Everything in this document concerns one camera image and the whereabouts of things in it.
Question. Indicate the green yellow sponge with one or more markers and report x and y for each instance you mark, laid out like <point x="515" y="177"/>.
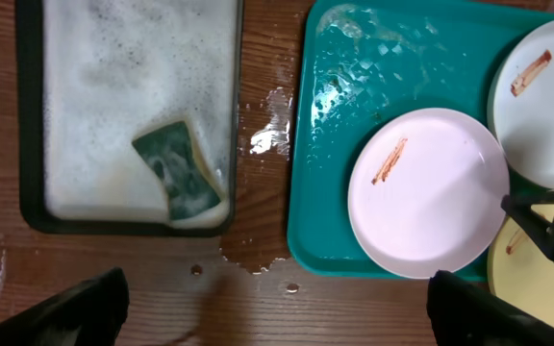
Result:
<point x="171" y="153"/>

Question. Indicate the white plate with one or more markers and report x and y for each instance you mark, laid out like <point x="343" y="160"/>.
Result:
<point x="521" y="106"/>

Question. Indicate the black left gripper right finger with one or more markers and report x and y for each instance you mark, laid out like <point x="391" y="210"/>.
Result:
<point x="463" y="314"/>

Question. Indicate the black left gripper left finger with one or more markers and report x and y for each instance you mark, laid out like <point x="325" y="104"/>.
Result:
<point x="91" y="312"/>

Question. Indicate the teal plastic tray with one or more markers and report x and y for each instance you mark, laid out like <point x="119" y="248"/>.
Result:
<point x="365" y="63"/>

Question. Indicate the pink plate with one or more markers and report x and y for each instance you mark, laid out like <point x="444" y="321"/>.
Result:
<point x="424" y="194"/>

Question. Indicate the black tray with soapy water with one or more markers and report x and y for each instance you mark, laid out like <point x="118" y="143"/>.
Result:
<point x="95" y="75"/>

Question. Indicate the yellow plate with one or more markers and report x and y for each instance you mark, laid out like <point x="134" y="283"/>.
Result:
<point x="520" y="274"/>

